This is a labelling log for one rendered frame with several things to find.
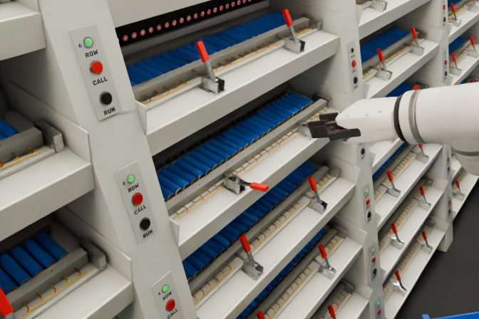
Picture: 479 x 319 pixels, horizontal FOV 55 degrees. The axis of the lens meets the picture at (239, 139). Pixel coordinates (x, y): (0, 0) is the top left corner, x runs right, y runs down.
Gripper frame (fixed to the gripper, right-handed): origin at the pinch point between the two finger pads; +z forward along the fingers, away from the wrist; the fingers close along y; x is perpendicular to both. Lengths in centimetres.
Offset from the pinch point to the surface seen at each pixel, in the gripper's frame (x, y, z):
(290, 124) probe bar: 3.4, -12.3, 17.9
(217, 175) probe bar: 3.7, 13.3, 17.6
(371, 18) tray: -12, -49, 11
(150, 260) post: 7.8, 35.0, 13.4
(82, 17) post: -28.9, 34.0, 7.2
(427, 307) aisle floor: 98, -67, 26
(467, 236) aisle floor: 97, -116, 25
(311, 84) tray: -1.1, -30.7, 22.5
